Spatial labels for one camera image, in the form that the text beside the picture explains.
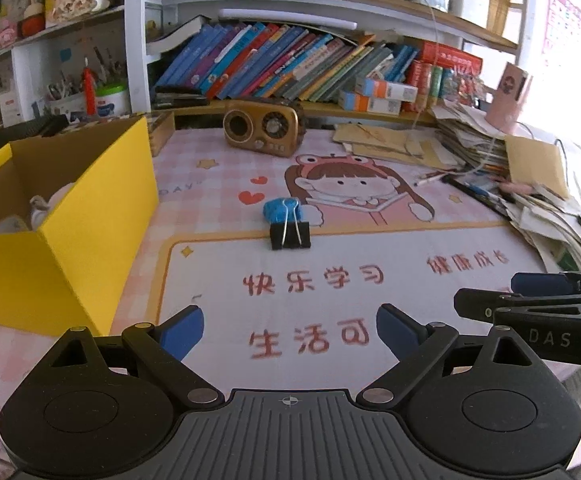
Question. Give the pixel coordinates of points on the brown kraft envelope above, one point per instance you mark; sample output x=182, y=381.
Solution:
x=534, y=162

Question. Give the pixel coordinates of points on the white bookshelf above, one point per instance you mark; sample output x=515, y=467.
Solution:
x=402, y=16

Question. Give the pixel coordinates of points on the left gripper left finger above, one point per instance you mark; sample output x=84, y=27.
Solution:
x=159, y=350

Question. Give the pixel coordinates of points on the pink cartoon desk mat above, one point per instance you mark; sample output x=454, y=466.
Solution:
x=297, y=318

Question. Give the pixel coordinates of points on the green lid white tub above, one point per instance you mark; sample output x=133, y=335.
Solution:
x=112, y=100

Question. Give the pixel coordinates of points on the flat cardboard pieces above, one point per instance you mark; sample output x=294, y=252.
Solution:
x=414, y=147

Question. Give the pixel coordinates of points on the pink paper cup holder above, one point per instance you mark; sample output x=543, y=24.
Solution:
x=509, y=99

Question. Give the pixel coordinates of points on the brown retro radio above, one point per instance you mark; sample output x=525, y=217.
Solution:
x=268, y=126

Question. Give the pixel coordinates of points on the red bottle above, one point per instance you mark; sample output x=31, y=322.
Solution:
x=89, y=85

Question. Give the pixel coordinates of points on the pink plush toy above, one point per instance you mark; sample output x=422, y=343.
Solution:
x=40, y=209

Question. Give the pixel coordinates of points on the row of leaning books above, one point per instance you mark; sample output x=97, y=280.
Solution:
x=267, y=60

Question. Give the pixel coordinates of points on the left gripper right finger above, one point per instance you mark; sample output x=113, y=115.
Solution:
x=418, y=349

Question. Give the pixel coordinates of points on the yellow cardboard box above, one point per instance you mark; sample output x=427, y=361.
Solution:
x=72, y=270

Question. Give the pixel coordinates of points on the black binder clip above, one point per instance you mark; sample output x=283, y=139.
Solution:
x=290, y=235

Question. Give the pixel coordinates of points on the messy paper stack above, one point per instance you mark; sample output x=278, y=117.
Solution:
x=550, y=224

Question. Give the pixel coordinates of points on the blue object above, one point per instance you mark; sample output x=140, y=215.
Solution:
x=282, y=210

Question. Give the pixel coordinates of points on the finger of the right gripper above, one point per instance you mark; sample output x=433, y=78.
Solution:
x=481, y=305
x=547, y=284

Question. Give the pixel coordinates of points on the orange white medicine boxes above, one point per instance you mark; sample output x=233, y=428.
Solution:
x=377, y=97

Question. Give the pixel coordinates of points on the checkered wooden chess box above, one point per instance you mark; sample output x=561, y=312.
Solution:
x=160, y=127

